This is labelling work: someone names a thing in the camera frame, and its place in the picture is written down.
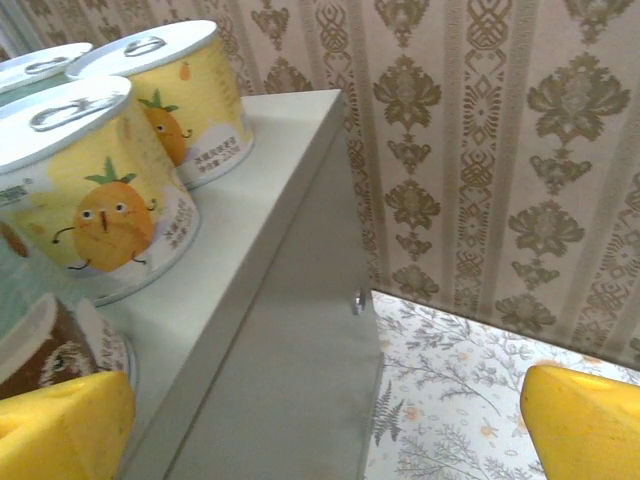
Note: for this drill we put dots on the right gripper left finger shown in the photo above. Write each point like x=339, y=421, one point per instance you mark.
x=60, y=435

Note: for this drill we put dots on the floral patterned table cover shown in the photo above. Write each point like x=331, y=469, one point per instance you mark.
x=450, y=390

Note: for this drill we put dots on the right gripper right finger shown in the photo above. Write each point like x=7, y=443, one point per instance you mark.
x=590, y=430

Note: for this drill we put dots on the brown can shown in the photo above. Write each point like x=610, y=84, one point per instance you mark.
x=45, y=350

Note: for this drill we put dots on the teal label food can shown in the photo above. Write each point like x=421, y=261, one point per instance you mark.
x=35, y=62

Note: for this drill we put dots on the grey metal box counter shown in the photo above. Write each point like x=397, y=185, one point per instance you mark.
x=280, y=325

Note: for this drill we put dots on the yellow pineapple food can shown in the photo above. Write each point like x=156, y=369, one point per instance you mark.
x=200, y=100
x=115, y=220

